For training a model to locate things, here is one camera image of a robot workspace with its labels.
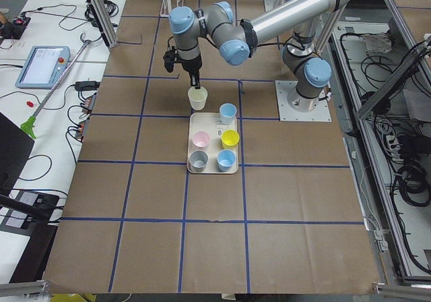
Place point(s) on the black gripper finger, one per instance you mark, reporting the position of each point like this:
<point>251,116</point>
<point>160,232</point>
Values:
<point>194,80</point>

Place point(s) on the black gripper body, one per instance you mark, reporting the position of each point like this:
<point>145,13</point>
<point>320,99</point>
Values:
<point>190,66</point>

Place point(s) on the white plastic cup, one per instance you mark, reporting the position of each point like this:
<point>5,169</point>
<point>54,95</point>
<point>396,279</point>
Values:
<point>197,97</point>

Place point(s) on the light blue plastic cup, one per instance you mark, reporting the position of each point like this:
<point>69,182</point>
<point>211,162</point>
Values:
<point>227,113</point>

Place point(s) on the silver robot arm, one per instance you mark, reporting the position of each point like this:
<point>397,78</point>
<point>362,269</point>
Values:
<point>238,43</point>

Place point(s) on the pink plastic cup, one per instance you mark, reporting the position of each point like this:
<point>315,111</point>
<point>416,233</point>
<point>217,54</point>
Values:
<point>201,140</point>

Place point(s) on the yellow plastic cup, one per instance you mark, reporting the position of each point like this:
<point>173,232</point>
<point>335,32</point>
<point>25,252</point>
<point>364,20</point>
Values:
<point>230,139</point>

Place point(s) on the grey plastic cup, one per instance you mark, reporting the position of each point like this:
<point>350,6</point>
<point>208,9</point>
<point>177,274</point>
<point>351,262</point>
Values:
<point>198,161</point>

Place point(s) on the cream serving tray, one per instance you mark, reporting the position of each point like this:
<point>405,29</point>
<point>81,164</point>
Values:
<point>212,125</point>

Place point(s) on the black power adapter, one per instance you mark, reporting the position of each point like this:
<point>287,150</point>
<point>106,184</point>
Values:
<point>86,85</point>

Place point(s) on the blue teach pendant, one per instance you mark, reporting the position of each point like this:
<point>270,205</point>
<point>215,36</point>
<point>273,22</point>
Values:
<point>43,67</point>

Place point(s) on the metal grabber stick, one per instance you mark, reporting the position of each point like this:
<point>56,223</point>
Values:
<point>27,126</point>

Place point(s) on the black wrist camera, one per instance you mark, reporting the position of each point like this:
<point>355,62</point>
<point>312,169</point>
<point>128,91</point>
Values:
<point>170,57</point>

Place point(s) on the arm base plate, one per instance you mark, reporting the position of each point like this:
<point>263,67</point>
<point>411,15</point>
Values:
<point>272,4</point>
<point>294,108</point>

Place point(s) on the aluminium frame post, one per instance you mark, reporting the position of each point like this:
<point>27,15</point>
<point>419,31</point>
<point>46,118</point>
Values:
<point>104,23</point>

